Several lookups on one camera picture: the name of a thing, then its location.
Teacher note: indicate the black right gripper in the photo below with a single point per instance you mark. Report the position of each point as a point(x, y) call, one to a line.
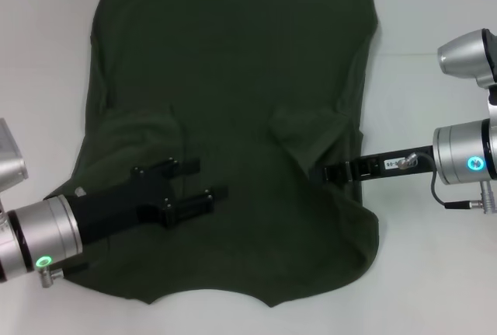
point(372, 168)

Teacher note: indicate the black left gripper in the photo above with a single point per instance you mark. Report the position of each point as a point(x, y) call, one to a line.
point(116, 206)

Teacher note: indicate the dark green shirt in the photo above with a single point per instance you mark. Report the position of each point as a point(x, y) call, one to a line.
point(233, 59)

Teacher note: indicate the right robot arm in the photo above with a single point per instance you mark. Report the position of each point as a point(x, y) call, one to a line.
point(454, 148)

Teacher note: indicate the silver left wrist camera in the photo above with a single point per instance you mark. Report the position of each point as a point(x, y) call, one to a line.
point(11, 156)

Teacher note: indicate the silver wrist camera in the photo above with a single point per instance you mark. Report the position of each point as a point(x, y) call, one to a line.
point(462, 55)
point(11, 156)

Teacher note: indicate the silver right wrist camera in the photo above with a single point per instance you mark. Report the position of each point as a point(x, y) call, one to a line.
point(462, 55)

